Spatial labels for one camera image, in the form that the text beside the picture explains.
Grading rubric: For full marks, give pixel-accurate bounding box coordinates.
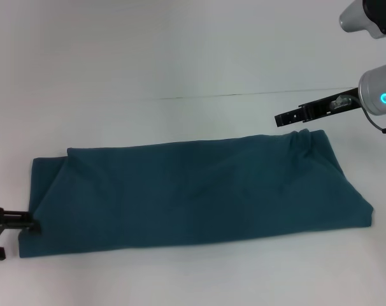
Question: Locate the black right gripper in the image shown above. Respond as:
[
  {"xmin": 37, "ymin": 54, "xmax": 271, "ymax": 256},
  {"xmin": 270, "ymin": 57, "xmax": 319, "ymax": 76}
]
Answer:
[{"xmin": 274, "ymin": 87, "xmax": 362, "ymax": 128}]

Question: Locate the teal blue t-shirt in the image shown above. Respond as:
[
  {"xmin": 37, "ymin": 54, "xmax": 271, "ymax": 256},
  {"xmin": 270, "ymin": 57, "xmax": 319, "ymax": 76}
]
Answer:
[{"xmin": 17, "ymin": 128, "xmax": 375, "ymax": 259}]

